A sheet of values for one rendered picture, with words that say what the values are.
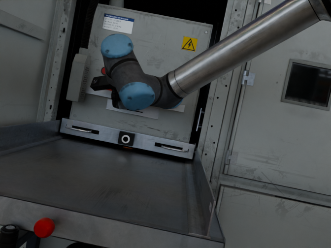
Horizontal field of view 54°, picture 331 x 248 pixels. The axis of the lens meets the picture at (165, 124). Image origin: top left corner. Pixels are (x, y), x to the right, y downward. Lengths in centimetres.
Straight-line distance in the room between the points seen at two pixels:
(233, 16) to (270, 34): 46
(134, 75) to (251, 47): 31
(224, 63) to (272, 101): 42
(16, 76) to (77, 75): 20
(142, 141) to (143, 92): 45
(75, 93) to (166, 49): 39
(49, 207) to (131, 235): 16
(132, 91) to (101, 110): 47
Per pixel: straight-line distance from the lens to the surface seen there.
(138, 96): 87
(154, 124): 129
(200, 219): 68
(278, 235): 137
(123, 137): 127
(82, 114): 134
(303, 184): 133
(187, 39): 131
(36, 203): 64
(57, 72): 133
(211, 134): 125
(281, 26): 85
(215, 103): 125
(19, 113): 128
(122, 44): 94
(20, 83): 126
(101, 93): 128
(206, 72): 91
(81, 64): 124
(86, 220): 62
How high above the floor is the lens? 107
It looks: 4 degrees down
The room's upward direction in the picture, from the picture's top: 11 degrees clockwise
